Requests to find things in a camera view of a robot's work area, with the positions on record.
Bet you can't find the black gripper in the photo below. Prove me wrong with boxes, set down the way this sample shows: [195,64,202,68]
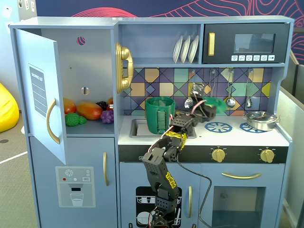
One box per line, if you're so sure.
[190,104,218,124]

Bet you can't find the green 3D-printed lid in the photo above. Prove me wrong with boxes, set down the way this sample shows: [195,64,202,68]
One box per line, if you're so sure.
[203,96,226,114]

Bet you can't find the stainless steel pot with lid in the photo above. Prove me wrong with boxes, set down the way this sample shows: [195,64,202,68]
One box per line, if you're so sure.
[243,111,281,132]

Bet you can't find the metal ladle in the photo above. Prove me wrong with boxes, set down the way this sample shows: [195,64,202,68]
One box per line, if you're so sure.
[225,68,236,109]

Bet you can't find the metal slotted skimmer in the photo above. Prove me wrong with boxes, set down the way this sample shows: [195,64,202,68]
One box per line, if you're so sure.
[184,68,199,110]

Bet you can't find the metal slotted spatula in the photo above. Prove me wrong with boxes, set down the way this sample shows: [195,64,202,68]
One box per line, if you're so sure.
[209,68,217,98]

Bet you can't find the metal spoon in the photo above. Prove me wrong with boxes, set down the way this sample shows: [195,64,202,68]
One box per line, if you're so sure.
[245,68,254,109]

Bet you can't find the gold stove knob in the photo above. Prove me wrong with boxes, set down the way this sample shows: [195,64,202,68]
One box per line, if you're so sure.
[260,148,276,164]
[211,147,226,163]

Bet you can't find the blue oven door with window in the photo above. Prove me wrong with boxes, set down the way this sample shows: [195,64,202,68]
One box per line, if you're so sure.
[200,163,285,228]

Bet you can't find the green 3D-printed container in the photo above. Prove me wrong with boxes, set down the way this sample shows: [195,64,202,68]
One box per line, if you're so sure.
[145,96,177,135]

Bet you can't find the white toy plate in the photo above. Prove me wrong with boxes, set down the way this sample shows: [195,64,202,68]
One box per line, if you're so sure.
[180,35,191,64]
[172,35,183,64]
[188,35,200,64]

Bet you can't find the grey toy sink basin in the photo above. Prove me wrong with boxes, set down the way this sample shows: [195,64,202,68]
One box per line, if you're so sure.
[129,118,197,139]

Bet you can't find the grey partition panel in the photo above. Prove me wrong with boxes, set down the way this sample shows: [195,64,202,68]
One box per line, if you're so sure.
[276,64,304,228]

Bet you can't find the blue wooden toy kitchen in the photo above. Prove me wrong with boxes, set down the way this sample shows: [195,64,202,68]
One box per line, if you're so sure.
[9,15,295,228]

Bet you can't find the gold toy telephone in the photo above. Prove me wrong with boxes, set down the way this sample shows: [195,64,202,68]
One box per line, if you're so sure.
[115,42,135,94]

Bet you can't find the purple toy grapes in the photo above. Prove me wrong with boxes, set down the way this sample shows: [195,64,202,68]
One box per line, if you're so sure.
[100,110,114,124]

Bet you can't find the orange toy mango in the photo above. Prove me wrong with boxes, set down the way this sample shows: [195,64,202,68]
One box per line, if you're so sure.
[76,102,104,121]

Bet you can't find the green toy broccoli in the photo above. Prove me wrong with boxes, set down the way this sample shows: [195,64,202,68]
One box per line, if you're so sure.
[65,112,88,126]

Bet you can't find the red orange toy peach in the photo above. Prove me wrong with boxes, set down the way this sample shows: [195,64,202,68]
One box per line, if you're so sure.
[63,97,77,114]

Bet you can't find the blue freezer door ice dispenser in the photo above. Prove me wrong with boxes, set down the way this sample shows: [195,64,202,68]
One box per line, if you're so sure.
[28,136,118,228]

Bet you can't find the blue fridge door shopping list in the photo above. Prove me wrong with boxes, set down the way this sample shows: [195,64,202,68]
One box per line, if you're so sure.
[14,28,67,165]

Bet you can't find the yellow beanbag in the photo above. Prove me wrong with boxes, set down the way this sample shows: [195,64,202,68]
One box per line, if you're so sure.
[0,82,19,133]

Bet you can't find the small wrist camera board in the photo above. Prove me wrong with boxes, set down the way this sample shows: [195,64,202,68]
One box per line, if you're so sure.
[190,83,205,98]

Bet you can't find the black cable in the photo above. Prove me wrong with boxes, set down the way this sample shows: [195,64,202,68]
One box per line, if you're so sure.
[177,152,212,228]

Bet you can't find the white wall socket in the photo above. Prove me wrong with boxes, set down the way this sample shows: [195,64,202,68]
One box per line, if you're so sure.
[0,6,13,19]

